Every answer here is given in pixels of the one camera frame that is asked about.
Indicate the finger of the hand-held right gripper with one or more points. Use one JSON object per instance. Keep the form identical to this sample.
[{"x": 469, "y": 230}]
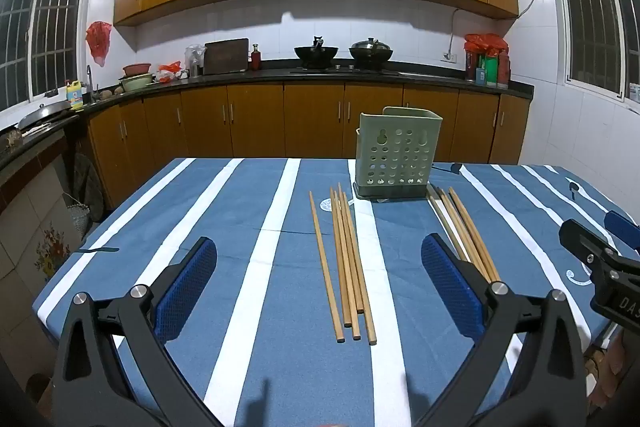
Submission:
[
  {"x": 582, "y": 239},
  {"x": 622, "y": 229}
]

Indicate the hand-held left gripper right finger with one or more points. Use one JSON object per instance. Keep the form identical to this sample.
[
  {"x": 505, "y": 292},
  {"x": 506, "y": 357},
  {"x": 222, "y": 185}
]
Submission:
[{"x": 450, "y": 287}]

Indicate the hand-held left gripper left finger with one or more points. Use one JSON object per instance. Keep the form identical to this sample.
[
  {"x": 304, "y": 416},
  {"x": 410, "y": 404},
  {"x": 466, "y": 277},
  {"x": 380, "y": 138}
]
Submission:
[{"x": 185, "y": 292}]

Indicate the green perforated utensil holder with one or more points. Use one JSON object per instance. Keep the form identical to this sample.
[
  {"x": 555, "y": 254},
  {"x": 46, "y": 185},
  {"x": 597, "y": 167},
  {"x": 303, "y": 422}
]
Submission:
[{"x": 400, "y": 152}]

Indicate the blue white striped tablecloth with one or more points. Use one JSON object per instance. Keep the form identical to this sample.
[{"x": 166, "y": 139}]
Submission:
[{"x": 260, "y": 217}]

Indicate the small wicker basket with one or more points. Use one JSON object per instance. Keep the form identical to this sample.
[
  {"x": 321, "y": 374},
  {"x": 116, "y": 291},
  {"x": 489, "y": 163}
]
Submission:
[{"x": 79, "y": 222}]

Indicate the round dark woven tray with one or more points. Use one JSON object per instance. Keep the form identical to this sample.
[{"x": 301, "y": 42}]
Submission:
[{"x": 90, "y": 187}]

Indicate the green carton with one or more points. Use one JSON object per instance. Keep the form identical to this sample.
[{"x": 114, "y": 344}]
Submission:
[{"x": 487, "y": 71}]

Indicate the black kitchen countertop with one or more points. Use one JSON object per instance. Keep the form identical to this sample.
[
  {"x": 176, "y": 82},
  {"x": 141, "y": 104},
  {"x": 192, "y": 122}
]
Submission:
[{"x": 425, "y": 82}]

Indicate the wooden base cabinets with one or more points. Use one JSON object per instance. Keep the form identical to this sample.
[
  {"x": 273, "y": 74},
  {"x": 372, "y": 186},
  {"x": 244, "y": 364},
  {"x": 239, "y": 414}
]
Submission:
[{"x": 310, "y": 122}]

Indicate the barred window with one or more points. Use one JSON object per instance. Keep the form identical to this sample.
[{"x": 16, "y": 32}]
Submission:
[
  {"x": 50, "y": 27},
  {"x": 590, "y": 17}
]

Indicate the red plastic bag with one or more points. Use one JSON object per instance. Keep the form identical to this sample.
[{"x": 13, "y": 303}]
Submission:
[
  {"x": 485, "y": 43},
  {"x": 99, "y": 39},
  {"x": 169, "y": 72}
]

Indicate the yellow detergent bottle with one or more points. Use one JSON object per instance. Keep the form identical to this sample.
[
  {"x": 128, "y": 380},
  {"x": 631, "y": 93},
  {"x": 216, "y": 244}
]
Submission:
[{"x": 75, "y": 96}]

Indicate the red basin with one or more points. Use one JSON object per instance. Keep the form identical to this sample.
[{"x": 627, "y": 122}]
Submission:
[{"x": 137, "y": 69}]

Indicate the metal pan lid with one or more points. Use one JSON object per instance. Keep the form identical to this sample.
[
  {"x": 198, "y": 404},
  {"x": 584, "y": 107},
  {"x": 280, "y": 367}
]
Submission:
[{"x": 42, "y": 113}]

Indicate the metal faucet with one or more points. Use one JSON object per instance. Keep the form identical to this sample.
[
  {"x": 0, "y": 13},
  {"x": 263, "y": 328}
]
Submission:
[{"x": 90, "y": 82}]

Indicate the clear plastic bag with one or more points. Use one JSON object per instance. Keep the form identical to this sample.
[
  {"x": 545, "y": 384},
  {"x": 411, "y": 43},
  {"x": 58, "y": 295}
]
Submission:
[{"x": 195, "y": 57}]

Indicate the dark wooden cutting board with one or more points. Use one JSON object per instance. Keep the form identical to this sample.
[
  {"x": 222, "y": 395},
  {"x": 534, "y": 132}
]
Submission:
[{"x": 225, "y": 57}]

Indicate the gas stove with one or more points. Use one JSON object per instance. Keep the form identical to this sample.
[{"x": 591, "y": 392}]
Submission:
[{"x": 345, "y": 69}]

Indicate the red bottle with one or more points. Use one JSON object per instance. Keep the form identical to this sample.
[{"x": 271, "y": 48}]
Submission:
[{"x": 256, "y": 59}]

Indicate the black wok with lid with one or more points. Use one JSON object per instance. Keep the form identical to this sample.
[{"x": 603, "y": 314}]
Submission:
[{"x": 370, "y": 52}]

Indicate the white wall socket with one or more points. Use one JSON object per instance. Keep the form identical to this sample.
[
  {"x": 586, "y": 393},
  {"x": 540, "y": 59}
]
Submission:
[{"x": 450, "y": 56}]

